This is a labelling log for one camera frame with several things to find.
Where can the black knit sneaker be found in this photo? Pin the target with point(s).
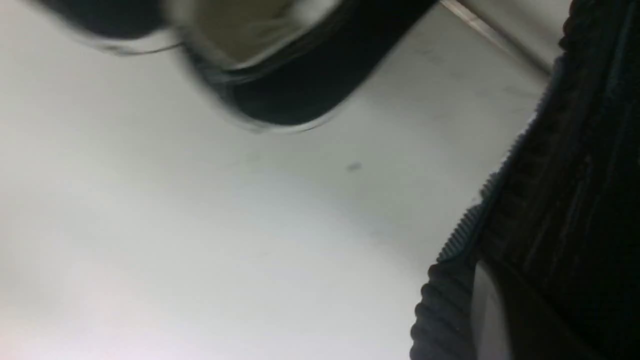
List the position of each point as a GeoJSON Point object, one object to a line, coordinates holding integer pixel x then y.
{"type": "Point", "coordinates": [546, 265]}

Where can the stainless steel shoe rack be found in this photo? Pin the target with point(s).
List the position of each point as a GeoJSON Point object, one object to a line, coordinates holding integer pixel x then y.
{"type": "Point", "coordinates": [499, 38]}

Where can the navy canvas shoe right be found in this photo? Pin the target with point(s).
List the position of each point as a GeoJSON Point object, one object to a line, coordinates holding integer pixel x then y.
{"type": "Point", "coordinates": [274, 65]}

